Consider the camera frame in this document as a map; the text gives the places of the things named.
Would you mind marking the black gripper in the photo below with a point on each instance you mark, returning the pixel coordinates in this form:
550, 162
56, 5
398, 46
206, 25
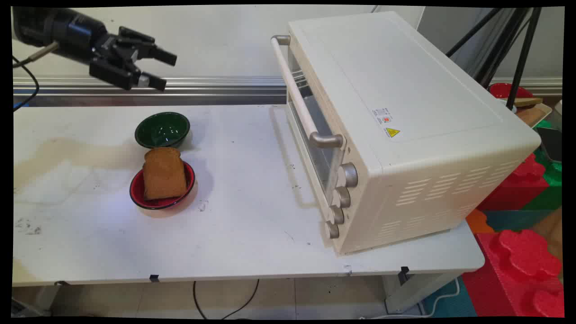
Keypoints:
67, 31

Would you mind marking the green bowl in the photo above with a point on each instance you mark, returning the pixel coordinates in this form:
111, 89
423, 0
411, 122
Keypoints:
162, 130

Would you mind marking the brown bread slice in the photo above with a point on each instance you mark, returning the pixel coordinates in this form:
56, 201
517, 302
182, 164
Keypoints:
164, 174

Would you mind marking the red bowl with black rim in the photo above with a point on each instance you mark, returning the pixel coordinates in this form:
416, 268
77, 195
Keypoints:
158, 201

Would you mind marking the small black table clip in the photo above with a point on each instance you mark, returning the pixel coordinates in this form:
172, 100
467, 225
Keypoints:
154, 278

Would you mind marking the silver oven knob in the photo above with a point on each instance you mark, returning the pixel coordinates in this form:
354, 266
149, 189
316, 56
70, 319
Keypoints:
343, 196
337, 214
332, 230
348, 175

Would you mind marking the white label sticker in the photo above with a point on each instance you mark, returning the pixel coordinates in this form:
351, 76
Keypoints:
382, 116

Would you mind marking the yellow warning sticker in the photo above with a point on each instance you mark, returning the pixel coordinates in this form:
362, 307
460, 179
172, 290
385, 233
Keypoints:
392, 132

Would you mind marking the cream toaster oven body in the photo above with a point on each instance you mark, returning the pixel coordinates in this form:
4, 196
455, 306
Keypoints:
418, 90

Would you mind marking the large black table clip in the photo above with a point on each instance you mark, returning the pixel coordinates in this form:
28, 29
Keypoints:
404, 273

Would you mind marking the white table leg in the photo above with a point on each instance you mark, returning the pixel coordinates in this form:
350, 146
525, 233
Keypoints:
414, 292

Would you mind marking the plain red bowl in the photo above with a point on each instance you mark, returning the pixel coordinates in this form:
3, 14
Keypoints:
501, 90

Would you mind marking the orange foam piece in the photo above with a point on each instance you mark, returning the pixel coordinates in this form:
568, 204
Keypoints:
478, 222

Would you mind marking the black tripod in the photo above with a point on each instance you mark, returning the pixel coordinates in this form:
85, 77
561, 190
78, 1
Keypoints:
522, 54

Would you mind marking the wooden block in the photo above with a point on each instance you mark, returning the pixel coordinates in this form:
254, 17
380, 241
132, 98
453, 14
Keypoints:
528, 101

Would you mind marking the teal floor mat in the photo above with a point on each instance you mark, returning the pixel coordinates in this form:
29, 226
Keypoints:
450, 306

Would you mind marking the small red foam block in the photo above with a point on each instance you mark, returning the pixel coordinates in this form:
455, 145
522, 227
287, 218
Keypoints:
517, 184

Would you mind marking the beige tray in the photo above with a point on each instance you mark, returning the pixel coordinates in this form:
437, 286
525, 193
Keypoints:
533, 116

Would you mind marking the teal foam block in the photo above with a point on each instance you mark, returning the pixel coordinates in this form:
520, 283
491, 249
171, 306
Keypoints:
515, 219

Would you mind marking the black flat device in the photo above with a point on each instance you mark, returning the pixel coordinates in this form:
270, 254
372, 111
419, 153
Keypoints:
552, 144

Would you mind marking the green foam block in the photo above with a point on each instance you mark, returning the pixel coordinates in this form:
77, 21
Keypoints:
551, 191

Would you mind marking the large red foam block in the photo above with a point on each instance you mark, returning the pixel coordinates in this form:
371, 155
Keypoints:
517, 274

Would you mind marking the aluminium rail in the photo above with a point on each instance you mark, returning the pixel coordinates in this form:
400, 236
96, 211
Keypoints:
216, 87

